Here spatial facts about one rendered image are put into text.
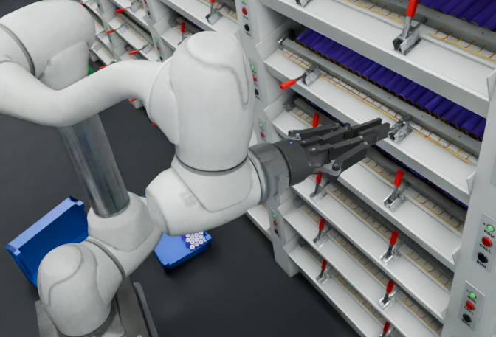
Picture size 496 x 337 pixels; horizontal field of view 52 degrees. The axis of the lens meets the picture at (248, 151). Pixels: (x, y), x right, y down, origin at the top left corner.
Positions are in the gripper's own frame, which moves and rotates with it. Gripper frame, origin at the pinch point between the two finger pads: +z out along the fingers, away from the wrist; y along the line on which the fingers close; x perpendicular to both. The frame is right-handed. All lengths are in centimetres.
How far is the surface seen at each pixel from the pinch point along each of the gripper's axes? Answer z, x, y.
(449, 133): 10.8, 0.9, 8.4
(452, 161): 9.3, -2.7, 11.5
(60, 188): -30, -101, -148
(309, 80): 7.2, -2.7, -25.7
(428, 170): 6.7, -5.1, 9.1
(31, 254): -52, -96, -107
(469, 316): 11.4, -33.2, 23.0
